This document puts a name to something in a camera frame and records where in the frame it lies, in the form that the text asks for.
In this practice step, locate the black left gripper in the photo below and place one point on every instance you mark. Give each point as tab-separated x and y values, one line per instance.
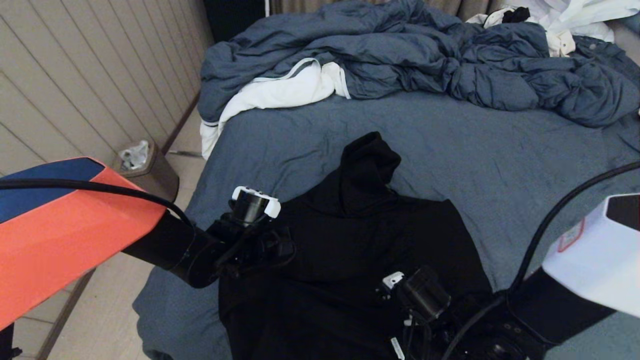
255	247

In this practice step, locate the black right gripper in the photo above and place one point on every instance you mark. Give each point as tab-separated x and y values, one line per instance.
445	340

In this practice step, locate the black zip hoodie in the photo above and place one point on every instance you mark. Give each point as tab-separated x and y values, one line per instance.
350	280

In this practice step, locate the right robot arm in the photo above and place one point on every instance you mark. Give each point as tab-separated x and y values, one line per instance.
575	290

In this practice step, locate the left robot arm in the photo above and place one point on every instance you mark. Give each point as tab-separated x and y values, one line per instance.
80	235

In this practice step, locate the white clothes pile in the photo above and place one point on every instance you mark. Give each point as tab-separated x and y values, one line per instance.
575	10

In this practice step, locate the grey metal rod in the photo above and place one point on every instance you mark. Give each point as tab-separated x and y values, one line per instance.
185	152

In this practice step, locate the brown trash bin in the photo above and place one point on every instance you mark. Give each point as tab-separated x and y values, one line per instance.
157	175

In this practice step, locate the white plastic bin liner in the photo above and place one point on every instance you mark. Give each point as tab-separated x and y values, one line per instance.
134	156

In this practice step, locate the blue bed sheet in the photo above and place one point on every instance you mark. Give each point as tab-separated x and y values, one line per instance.
500	160

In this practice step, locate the black furniture piece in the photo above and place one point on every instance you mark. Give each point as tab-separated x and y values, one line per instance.
235	15

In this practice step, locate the rumpled blue duvet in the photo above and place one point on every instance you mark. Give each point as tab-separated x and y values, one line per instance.
400	50

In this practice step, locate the cream garment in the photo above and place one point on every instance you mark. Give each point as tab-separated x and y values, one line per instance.
562	45

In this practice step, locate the beige curtain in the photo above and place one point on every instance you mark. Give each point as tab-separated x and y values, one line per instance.
465	7

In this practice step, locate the blue denim garment with buttons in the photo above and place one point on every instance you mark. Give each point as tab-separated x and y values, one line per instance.
605	50

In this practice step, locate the small black garment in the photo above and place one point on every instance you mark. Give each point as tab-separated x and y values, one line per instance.
516	15

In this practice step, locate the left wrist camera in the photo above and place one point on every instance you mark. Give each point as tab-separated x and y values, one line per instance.
252	205

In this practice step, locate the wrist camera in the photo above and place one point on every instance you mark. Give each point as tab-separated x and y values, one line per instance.
252	205
417	295

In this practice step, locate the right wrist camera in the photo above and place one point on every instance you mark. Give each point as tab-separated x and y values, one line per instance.
417	295

